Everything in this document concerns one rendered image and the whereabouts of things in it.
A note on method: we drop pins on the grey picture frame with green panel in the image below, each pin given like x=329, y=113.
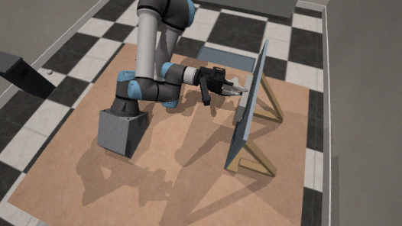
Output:
x=244, y=98

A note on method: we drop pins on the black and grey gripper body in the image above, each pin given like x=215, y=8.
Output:
x=205, y=72

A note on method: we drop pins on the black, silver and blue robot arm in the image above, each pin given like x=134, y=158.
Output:
x=147, y=83

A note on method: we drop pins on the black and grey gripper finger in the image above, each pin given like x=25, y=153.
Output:
x=229, y=92
x=231, y=84

